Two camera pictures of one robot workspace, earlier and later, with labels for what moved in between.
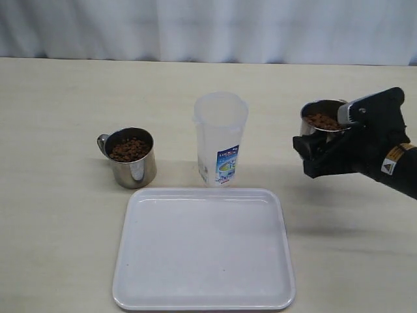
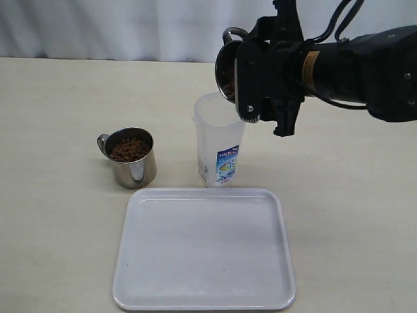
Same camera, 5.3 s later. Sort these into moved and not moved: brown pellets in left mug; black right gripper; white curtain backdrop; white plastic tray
Moved: black right gripper
Not moved: brown pellets in left mug; white curtain backdrop; white plastic tray
